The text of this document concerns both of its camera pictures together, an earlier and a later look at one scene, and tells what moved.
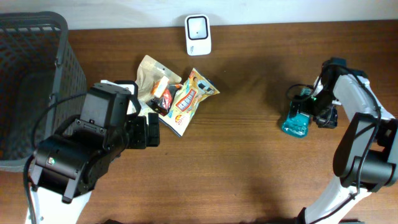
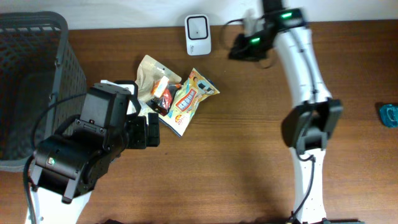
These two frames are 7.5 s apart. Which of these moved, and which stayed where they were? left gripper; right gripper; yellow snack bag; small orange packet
Moved: right gripper
Stayed: small orange packet; left gripper; yellow snack bag
